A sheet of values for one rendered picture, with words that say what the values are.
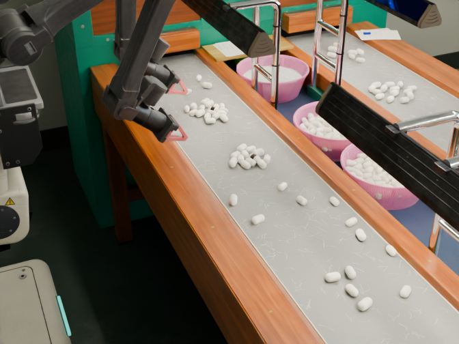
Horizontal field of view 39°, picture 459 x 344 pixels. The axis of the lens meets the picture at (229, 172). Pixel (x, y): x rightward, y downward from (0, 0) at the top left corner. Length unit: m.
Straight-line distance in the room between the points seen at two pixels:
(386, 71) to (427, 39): 1.82
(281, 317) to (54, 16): 0.77
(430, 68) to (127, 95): 1.26
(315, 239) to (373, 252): 0.14
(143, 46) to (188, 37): 0.93
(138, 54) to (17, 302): 0.96
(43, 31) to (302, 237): 0.76
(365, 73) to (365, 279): 1.15
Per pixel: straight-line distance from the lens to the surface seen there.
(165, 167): 1.82
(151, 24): 1.57
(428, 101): 2.32
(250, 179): 1.80
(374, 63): 2.58
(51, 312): 2.13
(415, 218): 1.83
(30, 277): 2.27
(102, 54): 2.49
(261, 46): 1.78
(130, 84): 1.64
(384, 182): 1.83
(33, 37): 1.40
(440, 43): 4.41
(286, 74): 2.45
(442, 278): 1.51
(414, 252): 1.56
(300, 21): 2.70
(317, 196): 1.74
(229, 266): 1.47
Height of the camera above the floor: 1.72
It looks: 32 degrees down
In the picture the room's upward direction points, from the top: straight up
